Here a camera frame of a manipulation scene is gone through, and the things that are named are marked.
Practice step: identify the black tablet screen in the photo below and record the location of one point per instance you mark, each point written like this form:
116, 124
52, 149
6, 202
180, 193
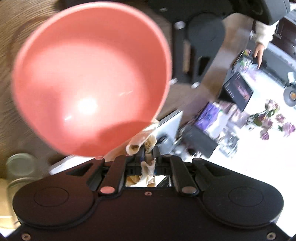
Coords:
236, 90

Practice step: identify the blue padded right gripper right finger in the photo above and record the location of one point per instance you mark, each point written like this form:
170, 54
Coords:
156, 156

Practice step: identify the woman in white fluffy sweater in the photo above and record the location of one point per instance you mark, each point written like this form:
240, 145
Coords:
263, 35

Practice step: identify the glass jar with lid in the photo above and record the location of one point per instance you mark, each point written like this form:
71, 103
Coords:
21, 169

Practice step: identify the coral pink footed bowl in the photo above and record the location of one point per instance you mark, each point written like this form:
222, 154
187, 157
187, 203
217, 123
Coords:
91, 77

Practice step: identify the pink roses in vase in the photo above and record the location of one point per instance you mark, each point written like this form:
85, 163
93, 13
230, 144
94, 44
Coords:
270, 119

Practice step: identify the black power bank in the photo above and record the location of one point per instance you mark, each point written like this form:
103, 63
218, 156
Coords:
199, 141

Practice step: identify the brown paper towel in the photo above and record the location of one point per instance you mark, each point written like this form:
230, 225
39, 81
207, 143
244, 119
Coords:
145, 139

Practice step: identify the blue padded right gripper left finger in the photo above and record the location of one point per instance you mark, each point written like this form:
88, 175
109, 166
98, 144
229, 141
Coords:
139, 158

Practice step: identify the purple tissue pack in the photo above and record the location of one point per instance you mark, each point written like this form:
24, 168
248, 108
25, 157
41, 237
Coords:
208, 116

